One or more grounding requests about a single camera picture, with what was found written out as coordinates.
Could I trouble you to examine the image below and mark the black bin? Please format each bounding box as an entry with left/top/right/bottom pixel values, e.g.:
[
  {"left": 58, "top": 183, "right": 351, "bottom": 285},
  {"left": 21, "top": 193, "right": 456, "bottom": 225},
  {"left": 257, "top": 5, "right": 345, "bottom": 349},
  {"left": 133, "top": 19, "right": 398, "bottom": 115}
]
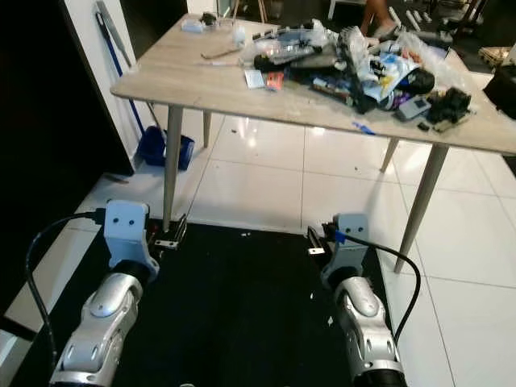
[{"left": 482, "top": 64, "right": 516, "bottom": 122}]

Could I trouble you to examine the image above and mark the blue dustpan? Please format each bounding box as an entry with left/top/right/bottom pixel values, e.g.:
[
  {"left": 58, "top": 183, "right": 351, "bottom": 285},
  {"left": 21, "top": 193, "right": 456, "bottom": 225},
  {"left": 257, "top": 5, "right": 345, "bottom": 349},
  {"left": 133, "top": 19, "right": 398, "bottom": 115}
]
[{"left": 137, "top": 125, "right": 196, "bottom": 170}]

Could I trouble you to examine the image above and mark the small grey device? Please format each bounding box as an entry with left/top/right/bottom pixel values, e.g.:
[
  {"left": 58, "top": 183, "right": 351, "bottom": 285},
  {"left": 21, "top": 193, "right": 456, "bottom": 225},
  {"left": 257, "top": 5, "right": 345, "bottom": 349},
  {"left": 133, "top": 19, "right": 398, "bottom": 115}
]
[{"left": 395, "top": 97, "right": 432, "bottom": 122}]

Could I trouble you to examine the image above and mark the short black toothed strip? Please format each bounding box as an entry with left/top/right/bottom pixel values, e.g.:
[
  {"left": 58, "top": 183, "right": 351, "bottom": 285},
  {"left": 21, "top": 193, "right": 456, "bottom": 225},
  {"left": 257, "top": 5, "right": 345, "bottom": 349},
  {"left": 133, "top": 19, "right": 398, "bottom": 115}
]
[{"left": 254, "top": 50, "right": 339, "bottom": 72}]

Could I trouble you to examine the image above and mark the brown cardboard piece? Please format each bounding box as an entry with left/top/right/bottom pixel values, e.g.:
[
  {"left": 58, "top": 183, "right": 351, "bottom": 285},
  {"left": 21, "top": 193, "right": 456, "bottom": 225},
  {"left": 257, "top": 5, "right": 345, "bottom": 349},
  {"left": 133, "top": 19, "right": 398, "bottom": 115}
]
[{"left": 202, "top": 44, "right": 244, "bottom": 60}]

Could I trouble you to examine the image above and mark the clear plastic bag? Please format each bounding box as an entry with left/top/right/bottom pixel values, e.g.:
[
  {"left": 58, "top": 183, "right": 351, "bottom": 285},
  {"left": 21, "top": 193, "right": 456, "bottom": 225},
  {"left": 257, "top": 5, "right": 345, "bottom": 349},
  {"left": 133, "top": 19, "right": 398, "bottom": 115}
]
[{"left": 242, "top": 23, "right": 331, "bottom": 69}]

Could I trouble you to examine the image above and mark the person with bare legs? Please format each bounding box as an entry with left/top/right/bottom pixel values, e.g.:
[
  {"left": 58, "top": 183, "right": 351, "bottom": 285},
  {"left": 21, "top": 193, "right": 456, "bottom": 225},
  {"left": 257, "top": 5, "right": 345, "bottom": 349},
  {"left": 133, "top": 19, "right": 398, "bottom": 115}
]
[{"left": 361, "top": 0, "right": 400, "bottom": 40}]

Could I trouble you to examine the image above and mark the wooden slatted pallet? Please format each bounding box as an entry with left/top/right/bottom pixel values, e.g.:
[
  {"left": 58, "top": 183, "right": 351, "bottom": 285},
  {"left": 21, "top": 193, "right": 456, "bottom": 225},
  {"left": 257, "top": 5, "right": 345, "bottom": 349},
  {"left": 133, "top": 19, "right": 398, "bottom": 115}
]
[{"left": 478, "top": 46, "right": 515, "bottom": 67}]

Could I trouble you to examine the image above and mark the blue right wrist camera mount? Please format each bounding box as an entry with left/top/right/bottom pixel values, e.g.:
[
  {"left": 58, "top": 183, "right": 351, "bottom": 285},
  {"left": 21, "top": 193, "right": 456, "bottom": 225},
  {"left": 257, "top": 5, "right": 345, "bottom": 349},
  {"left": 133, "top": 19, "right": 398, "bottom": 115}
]
[{"left": 321, "top": 213, "right": 373, "bottom": 285}]

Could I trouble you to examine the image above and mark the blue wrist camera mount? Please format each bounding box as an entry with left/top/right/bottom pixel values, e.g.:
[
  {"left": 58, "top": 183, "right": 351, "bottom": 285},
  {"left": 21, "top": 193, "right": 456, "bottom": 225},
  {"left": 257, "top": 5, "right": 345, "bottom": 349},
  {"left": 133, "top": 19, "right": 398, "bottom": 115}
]
[
  {"left": 102, "top": 199, "right": 160, "bottom": 283},
  {"left": 321, "top": 213, "right": 373, "bottom": 285}
]

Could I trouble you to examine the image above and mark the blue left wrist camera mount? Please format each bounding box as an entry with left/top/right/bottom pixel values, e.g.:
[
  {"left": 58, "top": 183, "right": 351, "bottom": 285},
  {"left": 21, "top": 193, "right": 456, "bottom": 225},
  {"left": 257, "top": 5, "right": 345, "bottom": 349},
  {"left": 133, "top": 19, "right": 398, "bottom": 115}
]
[{"left": 102, "top": 199, "right": 160, "bottom": 283}]

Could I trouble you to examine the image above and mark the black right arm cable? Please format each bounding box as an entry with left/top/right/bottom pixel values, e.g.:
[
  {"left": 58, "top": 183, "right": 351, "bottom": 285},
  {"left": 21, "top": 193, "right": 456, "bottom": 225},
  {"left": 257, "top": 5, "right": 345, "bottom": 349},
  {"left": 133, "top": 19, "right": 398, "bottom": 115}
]
[{"left": 339, "top": 234, "right": 422, "bottom": 327}]

